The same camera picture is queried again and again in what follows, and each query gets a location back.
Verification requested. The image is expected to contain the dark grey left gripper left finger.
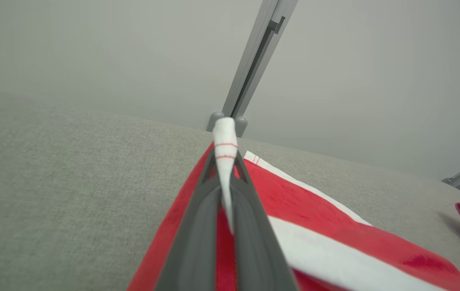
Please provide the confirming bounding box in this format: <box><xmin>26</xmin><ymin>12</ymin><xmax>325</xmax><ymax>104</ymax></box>
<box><xmin>155</xmin><ymin>150</ymin><xmax>223</xmax><ymax>291</ymax></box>

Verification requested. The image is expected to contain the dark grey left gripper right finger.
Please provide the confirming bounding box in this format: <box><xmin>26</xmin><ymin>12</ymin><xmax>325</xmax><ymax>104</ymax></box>
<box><xmin>230</xmin><ymin>155</ymin><xmax>299</xmax><ymax>291</ymax></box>

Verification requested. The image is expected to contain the red white basketball jersey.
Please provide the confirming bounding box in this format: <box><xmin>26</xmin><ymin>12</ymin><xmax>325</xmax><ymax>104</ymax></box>
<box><xmin>127</xmin><ymin>117</ymin><xmax>460</xmax><ymax>291</ymax></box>

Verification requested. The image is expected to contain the grey partition post with round feet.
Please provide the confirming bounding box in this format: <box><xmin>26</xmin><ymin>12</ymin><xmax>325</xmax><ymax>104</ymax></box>
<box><xmin>207</xmin><ymin>0</ymin><xmax>299</xmax><ymax>138</ymax></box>

